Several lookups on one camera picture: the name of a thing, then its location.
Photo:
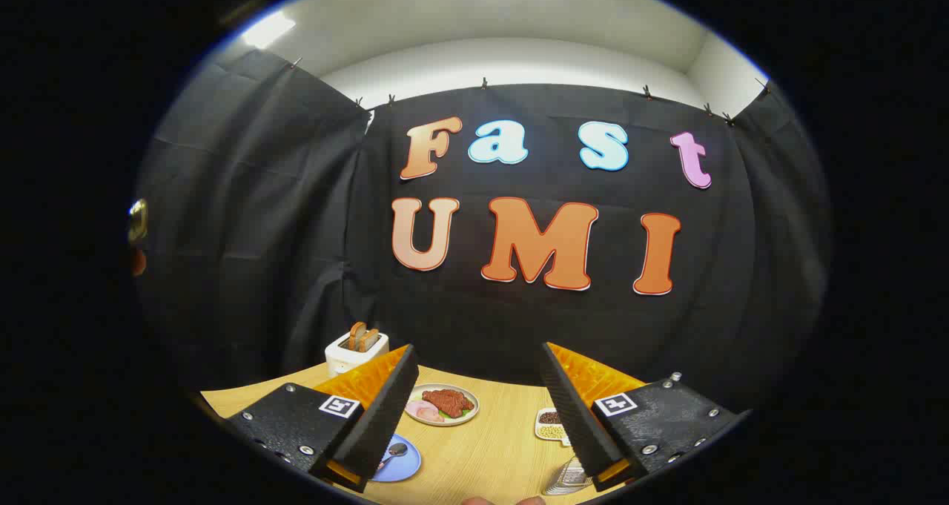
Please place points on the brown steak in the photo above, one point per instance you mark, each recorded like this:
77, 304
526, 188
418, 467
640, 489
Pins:
448, 401

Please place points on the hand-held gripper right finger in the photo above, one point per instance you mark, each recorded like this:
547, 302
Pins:
574, 416

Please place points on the pile of dark red beans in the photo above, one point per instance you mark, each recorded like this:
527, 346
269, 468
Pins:
549, 417

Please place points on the grey round plate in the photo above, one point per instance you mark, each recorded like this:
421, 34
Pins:
467, 416

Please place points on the blue round plate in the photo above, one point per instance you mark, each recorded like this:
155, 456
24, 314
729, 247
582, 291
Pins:
404, 469

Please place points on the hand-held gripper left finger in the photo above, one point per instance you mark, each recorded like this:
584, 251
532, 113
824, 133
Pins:
385, 416

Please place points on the salmon pink ham slice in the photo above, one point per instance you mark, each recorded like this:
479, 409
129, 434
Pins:
430, 414

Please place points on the pile of yellow soybeans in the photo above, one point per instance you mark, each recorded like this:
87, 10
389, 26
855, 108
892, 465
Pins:
551, 431

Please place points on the pale pink ham slice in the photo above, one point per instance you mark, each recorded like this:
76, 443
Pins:
415, 407

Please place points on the toasted bread slice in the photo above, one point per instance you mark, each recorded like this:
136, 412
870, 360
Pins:
355, 336
370, 340

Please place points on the ceiling light panel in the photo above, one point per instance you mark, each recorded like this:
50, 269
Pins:
268, 29

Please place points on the white toaster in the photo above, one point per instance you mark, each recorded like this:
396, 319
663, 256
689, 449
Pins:
345, 360

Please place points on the white divided dish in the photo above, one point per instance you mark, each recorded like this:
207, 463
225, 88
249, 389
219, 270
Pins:
541, 425

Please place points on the shiny metal object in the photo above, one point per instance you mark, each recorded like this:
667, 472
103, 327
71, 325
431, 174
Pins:
138, 219

